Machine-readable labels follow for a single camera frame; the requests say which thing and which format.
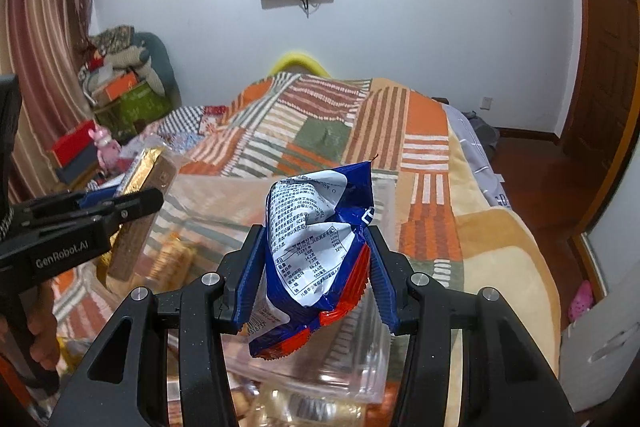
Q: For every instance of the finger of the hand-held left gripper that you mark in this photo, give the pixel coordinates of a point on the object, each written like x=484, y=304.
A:
x=142, y=202
x=97, y=198

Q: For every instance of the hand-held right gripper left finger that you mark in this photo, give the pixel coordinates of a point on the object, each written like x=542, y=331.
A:
x=246, y=279

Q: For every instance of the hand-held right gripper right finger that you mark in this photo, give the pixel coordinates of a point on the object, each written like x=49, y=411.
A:
x=382, y=284

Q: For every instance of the gold brown snack packet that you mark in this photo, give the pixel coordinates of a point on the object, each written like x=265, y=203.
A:
x=150, y=177

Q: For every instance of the clear plastic container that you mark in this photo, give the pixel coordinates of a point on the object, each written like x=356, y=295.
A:
x=215, y=217

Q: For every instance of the blue snack packet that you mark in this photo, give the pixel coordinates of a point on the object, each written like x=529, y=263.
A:
x=310, y=247

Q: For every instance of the person's left hand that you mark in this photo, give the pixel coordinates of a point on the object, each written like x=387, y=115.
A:
x=44, y=337

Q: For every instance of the pink plush toy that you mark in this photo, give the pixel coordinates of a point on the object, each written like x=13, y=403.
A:
x=106, y=149

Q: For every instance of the red box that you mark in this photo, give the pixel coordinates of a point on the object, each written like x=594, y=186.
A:
x=75, y=144

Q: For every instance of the gold snack packets in container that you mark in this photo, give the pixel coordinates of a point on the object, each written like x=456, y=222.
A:
x=175, y=254

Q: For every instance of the green cardboard box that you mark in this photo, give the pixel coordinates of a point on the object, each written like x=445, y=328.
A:
x=135, y=109

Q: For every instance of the orange cardboard box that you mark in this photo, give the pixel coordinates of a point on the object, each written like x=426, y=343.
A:
x=121, y=87

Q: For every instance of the orange patchwork blanket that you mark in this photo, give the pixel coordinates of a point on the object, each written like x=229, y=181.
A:
x=415, y=147

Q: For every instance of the striped brown curtain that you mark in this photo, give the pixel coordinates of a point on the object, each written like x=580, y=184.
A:
x=45, y=57

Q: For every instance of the white striped bedsheet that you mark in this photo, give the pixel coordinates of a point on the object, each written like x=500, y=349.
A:
x=475, y=162

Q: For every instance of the grey cloth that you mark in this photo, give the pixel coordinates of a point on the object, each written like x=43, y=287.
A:
x=482, y=129

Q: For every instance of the pink slipper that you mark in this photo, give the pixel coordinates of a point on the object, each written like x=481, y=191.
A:
x=581, y=300

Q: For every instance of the yellow chair back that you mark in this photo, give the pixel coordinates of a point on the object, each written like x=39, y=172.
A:
x=298, y=59

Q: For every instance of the white cabinet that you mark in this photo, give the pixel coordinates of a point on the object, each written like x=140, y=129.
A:
x=605, y=352

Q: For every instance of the wooden door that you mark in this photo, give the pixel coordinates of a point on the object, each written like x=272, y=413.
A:
x=607, y=72

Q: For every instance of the white wall socket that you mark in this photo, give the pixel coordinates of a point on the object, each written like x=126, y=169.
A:
x=486, y=102

